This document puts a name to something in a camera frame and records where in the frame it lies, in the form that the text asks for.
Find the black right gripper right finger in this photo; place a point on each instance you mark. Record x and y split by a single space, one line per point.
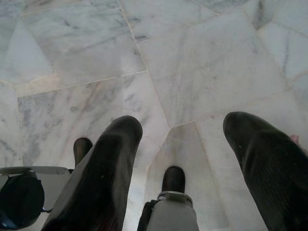
272 178

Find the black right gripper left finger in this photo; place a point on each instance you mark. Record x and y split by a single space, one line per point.
101 180

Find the robot right leg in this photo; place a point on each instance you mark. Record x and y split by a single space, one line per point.
173 180

